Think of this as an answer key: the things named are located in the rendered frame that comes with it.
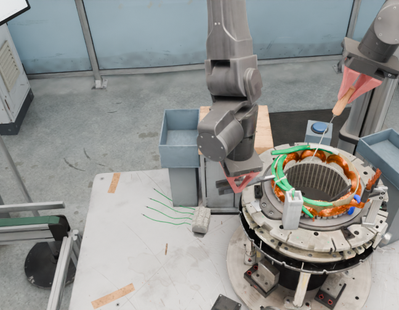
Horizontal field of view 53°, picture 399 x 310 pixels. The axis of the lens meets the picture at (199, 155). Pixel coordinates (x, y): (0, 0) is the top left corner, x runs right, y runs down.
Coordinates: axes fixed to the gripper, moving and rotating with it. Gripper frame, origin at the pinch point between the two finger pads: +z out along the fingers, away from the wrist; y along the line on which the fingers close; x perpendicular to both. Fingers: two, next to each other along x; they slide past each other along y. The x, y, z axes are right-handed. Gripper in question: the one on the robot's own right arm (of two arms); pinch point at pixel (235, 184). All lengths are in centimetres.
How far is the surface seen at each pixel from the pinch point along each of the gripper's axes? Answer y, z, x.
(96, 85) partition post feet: -236, 116, -29
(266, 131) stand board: -25.1, 9.8, 18.3
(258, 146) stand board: -20.1, 10.0, 14.0
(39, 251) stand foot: -86, 118, -71
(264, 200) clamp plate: 0.7, 6.6, 6.8
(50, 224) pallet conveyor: -37, 43, -47
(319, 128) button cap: -24.1, 11.3, 34.5
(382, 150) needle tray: -12, 13, 47
